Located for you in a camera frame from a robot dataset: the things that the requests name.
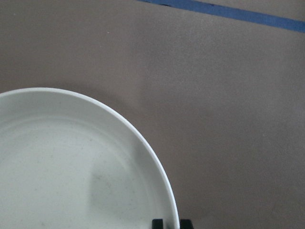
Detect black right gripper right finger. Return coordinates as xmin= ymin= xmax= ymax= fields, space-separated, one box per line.
xmin=180 ymin=219 xmax=193 ymax=229

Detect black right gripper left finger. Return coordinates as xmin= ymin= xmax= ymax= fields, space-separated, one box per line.
xmin=152 ymin=219 xmax=163 ymax=229

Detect cream round plate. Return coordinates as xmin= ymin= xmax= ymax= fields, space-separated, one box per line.
xmin=0 ymin=88 xmax=179 ymax=229

